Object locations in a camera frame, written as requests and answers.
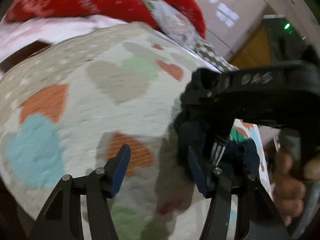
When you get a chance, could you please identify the pale pink bed sheet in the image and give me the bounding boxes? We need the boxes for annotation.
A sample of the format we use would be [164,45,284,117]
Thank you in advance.
[1,15,126,61]

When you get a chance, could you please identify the heart patterned quilt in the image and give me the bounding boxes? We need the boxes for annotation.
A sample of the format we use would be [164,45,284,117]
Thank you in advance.
[1,23,210,239]

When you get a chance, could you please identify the brown wooden door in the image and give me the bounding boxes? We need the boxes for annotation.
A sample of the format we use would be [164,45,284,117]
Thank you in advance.
[228,25,272,69]

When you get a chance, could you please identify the glossy beige wardrobe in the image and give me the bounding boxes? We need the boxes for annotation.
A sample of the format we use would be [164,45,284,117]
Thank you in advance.
[195,0,319,58]

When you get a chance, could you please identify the right hand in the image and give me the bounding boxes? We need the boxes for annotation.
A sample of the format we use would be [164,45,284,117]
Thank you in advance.
[265,148,306,226]

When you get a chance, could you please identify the dark navy dinosaur pants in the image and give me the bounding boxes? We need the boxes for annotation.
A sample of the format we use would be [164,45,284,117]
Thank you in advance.
[174,68,260,182]

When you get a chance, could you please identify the grey floral pillow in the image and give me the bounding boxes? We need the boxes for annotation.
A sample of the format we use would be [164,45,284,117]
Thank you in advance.
[142,0,200,49]

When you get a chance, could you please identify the large red pillow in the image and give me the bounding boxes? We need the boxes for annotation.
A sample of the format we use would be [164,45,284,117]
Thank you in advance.
[4,0,159,30]

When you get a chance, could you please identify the small red pillow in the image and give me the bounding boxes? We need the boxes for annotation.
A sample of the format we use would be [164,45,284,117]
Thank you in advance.
[163,0,206,39]

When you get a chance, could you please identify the olive white patterned bolster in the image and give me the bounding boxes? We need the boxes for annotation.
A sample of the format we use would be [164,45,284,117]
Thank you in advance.
[193,38,239,73]

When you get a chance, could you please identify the black smartphone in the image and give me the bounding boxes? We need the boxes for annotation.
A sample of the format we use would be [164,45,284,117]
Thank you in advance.
[0,40,51,73]

